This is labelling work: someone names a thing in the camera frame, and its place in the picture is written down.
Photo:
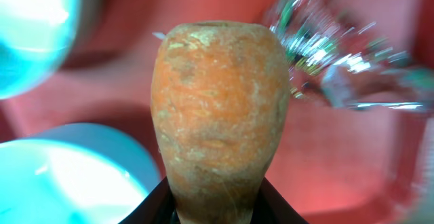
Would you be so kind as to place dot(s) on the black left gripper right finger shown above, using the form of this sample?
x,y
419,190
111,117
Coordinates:
x,y
271,208

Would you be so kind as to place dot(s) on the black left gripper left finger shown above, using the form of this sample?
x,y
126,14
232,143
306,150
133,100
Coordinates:
x,y
157,208

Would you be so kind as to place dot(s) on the light blue bowl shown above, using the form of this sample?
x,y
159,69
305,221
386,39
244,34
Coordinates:
x,y
75,173

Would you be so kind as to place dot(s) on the orange carrot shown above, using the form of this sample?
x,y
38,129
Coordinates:
x,y
219,100

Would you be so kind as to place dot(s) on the red candy wrapper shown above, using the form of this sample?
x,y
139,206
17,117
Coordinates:
x,y
344,63

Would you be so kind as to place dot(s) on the green bowl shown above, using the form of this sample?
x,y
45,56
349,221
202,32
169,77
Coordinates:
x,y
37,36

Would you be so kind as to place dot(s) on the red plastic tray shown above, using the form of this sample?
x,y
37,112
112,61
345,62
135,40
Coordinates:
x,y
332,166

